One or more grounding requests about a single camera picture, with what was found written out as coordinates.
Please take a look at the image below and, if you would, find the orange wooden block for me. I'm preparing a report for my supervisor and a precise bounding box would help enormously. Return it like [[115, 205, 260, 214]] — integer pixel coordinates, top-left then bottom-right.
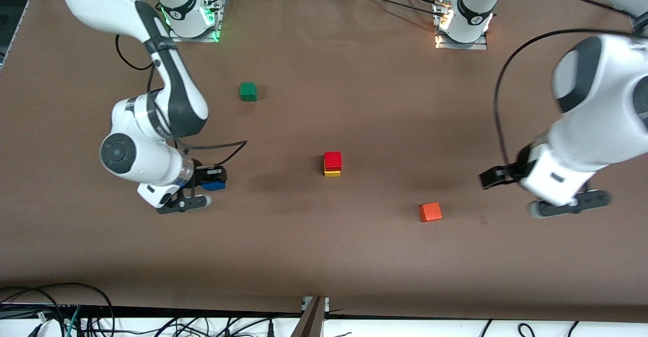
[[419, 202, 443, 223]]

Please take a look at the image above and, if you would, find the brown paper table cover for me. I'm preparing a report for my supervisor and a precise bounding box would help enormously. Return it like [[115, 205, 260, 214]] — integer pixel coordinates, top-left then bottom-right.
[[0, 0, 648, 322]]

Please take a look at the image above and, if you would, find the grey metal beam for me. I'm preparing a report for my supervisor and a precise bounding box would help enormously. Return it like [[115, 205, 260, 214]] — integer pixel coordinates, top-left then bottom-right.
[[291, 297, 330, 337]]

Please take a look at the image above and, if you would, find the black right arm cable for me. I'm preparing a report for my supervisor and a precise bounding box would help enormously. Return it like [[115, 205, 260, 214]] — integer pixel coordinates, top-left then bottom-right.
[[114, 33, 248, 169]]

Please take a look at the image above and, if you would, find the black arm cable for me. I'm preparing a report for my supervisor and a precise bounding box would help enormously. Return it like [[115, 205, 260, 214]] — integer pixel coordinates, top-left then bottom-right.
[[114, 33, 248, 169], [478, 0, 648, 165]]

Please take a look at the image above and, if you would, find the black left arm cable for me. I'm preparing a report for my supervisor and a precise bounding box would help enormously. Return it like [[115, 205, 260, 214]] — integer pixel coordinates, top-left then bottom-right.
[[478, 0, 648, 165]]

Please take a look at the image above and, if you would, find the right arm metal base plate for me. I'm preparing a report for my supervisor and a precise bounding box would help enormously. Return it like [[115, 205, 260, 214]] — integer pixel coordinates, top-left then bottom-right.
[[167, 0, 224, 43]]

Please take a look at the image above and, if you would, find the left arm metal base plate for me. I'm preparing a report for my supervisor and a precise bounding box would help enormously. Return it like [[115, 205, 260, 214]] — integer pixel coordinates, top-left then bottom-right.
[[433, 0, 489, 50]]

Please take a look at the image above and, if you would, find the looped black cable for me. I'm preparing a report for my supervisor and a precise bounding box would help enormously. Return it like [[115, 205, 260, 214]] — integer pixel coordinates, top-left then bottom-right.
[[0, 282, 115, 337]]

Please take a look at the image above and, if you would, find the green cable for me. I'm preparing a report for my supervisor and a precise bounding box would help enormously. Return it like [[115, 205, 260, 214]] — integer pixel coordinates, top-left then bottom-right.
[[65, 306, 83, 337]]

